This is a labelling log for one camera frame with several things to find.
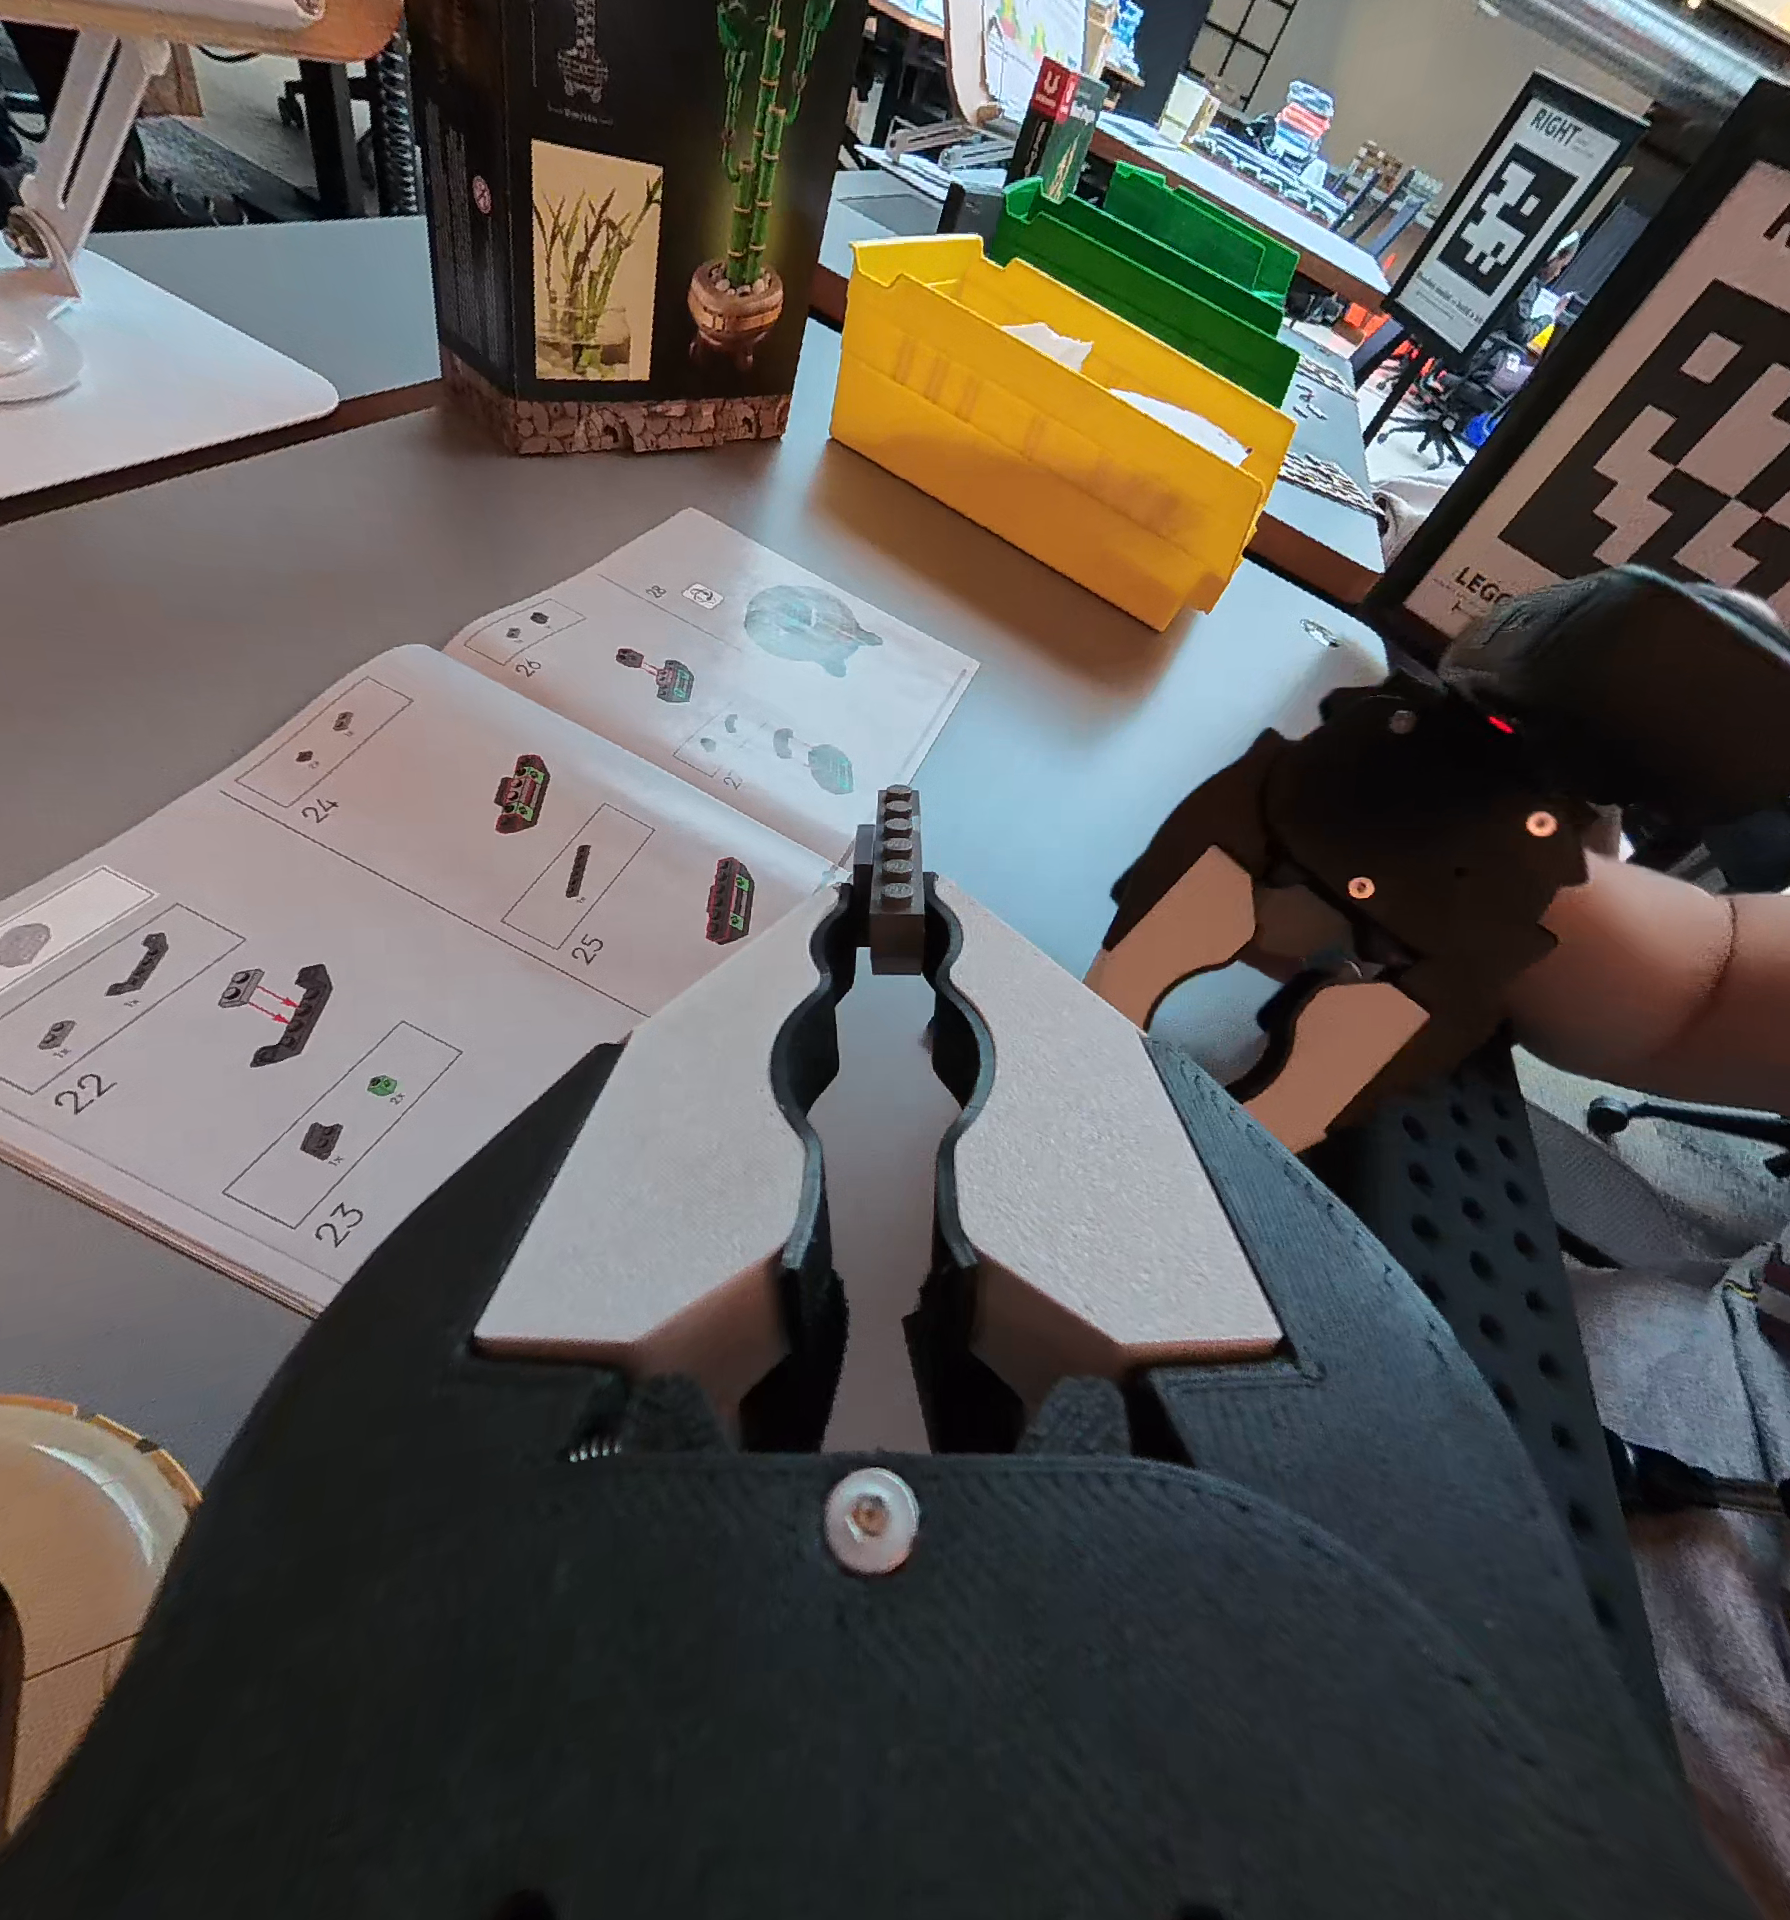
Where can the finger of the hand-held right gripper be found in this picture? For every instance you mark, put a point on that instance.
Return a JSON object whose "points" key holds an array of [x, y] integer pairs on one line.
{"points": [[1182, 945], [1358, 1050]]}

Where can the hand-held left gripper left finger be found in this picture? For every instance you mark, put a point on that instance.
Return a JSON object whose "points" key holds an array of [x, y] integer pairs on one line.
{"points": [[655, 1201]]}

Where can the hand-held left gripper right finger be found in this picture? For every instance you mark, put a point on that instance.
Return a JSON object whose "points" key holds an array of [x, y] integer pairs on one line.
{"points": [[1104, 1201]]}

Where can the dark grey brick assembly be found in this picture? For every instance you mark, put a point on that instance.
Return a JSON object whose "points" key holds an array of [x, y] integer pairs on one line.
{"points": [[895, 900]]}

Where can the person's right forearm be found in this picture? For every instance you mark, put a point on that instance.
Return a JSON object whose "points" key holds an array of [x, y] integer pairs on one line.
{"points": [[1645, 992]]}

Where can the grey desk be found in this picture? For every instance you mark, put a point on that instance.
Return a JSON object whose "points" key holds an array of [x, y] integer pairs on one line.
{"points": [[1136, 719]]}

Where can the black perforated mat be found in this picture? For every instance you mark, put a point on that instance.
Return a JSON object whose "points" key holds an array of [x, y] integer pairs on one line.
{"points": [[1546, 1349]]}

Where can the framed marker sign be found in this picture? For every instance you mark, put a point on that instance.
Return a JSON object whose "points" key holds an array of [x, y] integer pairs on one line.
{"points": [[1525, 224], [1615, 450]]}

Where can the instruction booklet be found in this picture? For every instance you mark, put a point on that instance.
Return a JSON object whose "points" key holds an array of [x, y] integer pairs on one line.
{"points": [[383, 841]]}

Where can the white paper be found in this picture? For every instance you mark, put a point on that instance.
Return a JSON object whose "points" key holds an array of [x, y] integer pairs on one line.
{"points": [[1049, 342], [1182, 427]]}

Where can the yellow bin with white paper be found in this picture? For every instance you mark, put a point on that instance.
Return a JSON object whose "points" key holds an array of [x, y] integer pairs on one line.
{"points": [[1016, 467]]}

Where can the green plastic bin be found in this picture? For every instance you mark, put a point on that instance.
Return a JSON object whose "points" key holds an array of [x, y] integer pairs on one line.
{"points": [[1182, 255]]}

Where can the tan brick pot model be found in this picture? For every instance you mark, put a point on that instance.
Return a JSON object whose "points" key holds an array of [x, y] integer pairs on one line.
{"points": [[55, 1531]]}

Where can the dark set box red logo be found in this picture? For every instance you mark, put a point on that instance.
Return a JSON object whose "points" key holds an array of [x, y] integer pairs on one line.
{"points": [[1060, 135]]}

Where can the small wooden document stand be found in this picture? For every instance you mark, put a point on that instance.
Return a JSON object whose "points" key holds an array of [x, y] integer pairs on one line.
{"points": [[985, 60]]}

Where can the black bamboo set box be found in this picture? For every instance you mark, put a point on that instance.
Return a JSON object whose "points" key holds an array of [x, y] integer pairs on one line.
{"points": [[491, 90]]}

